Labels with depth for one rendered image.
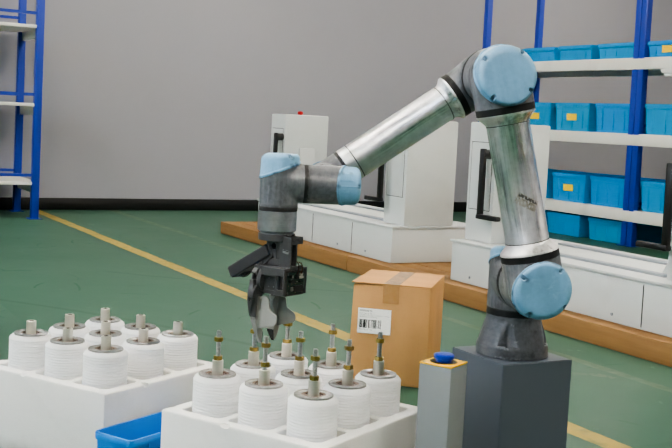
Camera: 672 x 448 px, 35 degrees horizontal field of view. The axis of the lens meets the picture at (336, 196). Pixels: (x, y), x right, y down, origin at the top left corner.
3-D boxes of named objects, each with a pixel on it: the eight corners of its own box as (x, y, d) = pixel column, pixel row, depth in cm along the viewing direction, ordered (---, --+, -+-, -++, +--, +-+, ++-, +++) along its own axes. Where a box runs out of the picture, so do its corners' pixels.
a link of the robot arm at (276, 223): (250, 209, 207) (277, 208, 214) (249, 233, 207) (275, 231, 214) (280, 213, 203) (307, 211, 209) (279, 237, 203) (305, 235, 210)
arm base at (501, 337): (517, 343, 239) (520, 299, 239) (562, 358, 226) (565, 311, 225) (461, 347, 232) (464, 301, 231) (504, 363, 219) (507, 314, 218)
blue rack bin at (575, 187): (598, 199, 861) (600, 173, 860) (633, 204, 828) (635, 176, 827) (550, 199, 837) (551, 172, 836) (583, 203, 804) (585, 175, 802)
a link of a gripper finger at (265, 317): (269, 346, 204) (275, 297, 204) (245, 341, 207) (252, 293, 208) (279, 346, 206) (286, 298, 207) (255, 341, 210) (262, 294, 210)
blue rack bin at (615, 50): (648, 64, 814) (649, 49, 814) (685, 62, 781) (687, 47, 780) (596, 59, 791) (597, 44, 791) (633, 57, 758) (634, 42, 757)
